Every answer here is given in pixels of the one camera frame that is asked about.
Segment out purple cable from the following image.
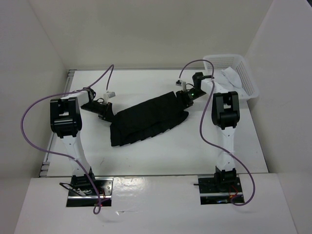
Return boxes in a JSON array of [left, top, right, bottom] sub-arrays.
[[179, 59, 256, 207], [20, 64, 115, 215]]

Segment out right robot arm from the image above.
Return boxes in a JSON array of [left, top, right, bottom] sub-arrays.
[[175, 72, 240, 193]]

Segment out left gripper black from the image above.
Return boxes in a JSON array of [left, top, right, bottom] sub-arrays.
[[80, 101, 117, 124]]

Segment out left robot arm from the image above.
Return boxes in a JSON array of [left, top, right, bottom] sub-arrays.
[[50, 88, 114, 195]]

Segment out black skirt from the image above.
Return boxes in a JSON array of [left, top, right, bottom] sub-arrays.
[[110, 91, 189, 147]]

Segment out white cloth in basket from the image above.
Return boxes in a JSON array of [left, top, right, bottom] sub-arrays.
[[214, 67, 248, 100]]

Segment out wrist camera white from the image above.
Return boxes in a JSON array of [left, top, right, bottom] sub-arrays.
[[175, 79, 186, 87], [103, 92, 116, 101]]

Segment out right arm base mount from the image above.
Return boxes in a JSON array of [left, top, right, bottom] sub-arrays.
[[194, 175, 245, 205]]

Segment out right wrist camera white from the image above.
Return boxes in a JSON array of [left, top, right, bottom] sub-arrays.
[[175, 79, 186, 87]]

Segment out white plastic basket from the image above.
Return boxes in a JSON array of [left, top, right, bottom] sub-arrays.
[[203, 54, 259, 100]]

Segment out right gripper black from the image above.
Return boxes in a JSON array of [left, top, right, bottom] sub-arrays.
[[175, 89, 206, 114]]

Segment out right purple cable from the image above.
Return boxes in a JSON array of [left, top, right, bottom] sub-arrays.
[[179, 59, 256, 207]]

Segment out aluminium table edge rail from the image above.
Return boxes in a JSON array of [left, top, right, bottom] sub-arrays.
[[39, 69, 78, 178]]

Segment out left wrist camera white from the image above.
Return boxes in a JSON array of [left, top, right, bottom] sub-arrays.
[[103, 92, 116, 101]]

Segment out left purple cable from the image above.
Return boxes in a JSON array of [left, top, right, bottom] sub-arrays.
[[20, 64, 115, 215]]

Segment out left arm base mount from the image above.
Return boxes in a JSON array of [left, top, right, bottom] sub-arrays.
[[59, 177, 114, 207]]

